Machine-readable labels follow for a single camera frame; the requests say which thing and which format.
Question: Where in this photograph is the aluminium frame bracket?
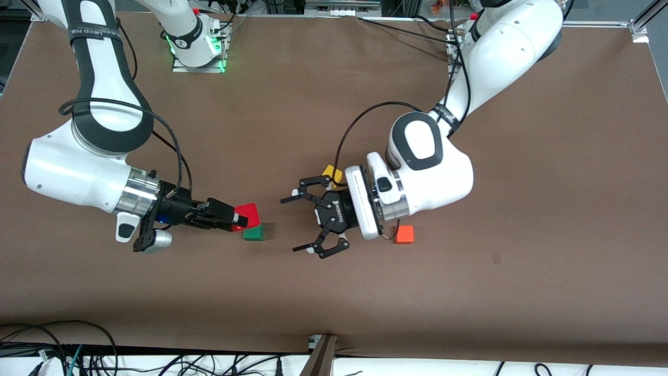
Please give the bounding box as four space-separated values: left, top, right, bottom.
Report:
629 19 650 43

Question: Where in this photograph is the white gripper mounting plate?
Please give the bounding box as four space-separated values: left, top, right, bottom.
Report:
344 166 384 241

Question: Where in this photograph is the teal cable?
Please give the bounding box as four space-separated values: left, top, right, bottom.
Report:
65 345 84 376

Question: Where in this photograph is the aluminium table edge rail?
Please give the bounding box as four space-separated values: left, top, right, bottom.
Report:
563 20 632 28

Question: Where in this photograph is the brown paper table cover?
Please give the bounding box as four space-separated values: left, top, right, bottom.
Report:
0 9 668 366

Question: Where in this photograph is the red cube block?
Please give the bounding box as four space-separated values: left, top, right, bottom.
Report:
231 203 261 232

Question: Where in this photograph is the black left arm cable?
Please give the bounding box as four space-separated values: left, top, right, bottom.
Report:
334 0 473 181

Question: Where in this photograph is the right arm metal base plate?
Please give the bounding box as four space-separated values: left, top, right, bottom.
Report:
172 21 233 74

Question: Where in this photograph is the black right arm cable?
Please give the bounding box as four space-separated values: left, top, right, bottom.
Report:
58 18 193 200

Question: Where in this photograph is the black base power cable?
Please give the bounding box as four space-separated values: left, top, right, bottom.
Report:
359 15 457 42

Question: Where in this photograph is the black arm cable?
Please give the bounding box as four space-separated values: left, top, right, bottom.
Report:
334 0 473 181
58 18 193 200

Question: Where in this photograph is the aluminium bar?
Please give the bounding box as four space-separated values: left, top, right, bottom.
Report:
300 334 338 376

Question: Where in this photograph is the yellow cube block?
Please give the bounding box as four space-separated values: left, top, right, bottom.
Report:
321 164 345 190

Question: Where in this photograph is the black looped floor cable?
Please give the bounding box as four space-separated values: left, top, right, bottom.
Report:
0 320 118 376

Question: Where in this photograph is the grey power strip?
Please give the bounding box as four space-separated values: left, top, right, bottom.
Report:
305 0 381 17

